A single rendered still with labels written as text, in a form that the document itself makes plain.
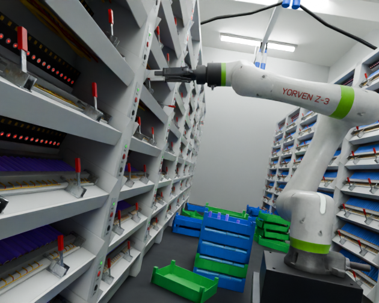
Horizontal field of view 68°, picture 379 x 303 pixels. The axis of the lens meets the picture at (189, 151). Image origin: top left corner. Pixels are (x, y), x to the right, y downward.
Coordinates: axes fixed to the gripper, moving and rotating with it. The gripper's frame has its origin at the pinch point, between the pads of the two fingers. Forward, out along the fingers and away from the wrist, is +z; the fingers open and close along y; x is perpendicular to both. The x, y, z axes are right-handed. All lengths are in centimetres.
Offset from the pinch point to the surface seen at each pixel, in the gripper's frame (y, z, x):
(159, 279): 41, 4, -94
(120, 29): -25.3, 6.3, 6.2
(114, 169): -25.3, 6.7, -37.9
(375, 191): 71, -122, -49
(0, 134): -53, 22, -31
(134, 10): -34.0, -0.6, 7.0
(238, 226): 57, -39, -69
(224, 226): 57, -30, -70
